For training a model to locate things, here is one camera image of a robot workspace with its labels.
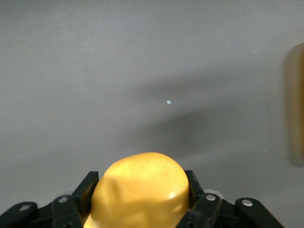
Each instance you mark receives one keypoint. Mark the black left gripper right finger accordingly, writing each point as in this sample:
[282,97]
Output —
[209,211]

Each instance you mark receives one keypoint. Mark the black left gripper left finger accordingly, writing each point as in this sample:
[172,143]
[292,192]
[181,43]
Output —
[78,204]

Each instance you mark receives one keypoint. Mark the yellow potato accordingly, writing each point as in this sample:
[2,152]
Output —
[142,190]

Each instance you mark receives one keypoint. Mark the yellow plastic tray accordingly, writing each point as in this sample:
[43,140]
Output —
[295,107]

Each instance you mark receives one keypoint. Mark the tiny white crumb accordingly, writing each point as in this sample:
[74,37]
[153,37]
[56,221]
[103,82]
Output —
[168,102]

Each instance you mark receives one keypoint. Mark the dark grey table mat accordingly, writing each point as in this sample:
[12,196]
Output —
[71,71]

